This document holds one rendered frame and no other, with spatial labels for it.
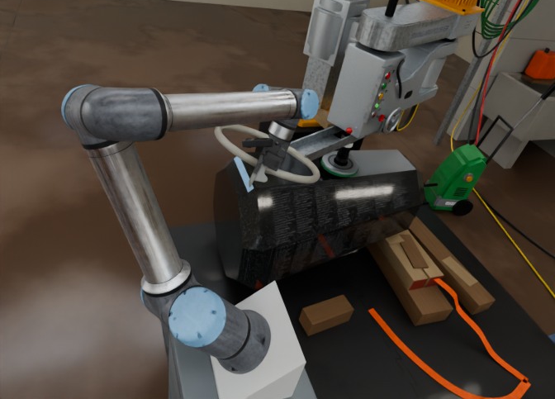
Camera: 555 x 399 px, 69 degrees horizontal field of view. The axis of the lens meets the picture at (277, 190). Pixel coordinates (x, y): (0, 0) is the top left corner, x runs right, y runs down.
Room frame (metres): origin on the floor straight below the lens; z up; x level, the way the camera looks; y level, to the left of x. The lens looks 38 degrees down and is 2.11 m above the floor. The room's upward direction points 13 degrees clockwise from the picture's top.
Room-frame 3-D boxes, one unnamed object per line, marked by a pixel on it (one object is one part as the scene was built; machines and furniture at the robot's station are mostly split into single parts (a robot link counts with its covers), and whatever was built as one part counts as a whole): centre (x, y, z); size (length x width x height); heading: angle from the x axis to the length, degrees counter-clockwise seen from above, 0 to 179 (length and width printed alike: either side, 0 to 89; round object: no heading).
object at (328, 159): (1.99, -0.32, 0.86); 0.21 x 0.21 x 0.01
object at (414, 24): (2.27, -0.53, 1.60); 0.96 x 0.25 x 0.17; 143
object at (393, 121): (2.01, -0.49, 1.18); 0.15 x 0.10 x 0.15; 143
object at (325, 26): (2.73, -0.32, 1.35); 0.74 x 0.34 x 0.25; 62
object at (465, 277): (2.08, -1.38, 0.13); 0.25 x 0.10 x 0.01; 40
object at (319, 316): (1.52, -0.45, 0.07); 0.30 x 0.12 x 0.12; 125
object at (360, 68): (2.05, -0.37, 1.30); 0.36 x 0.22 x 0.45; 143
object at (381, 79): (1.86, -0.37, 1.35); 0.08 x 0.03 x 0.28; 143
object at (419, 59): (2.29, -0.56, 1.28); 0.74 x 0.23 x 0.49; 143
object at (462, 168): (3.05, -1.50, 0.43); 0.35 x 0.35 x 0.87; 13
